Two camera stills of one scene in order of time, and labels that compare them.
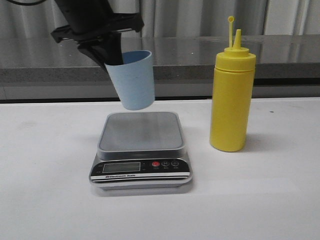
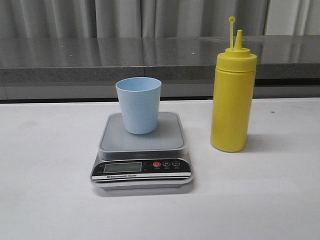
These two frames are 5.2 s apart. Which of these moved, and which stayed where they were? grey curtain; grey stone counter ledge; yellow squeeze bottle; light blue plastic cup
Moved: light blue plastic cup
Stayed: grey stone counter ledge; grey curtain; yellow squeeze bottle
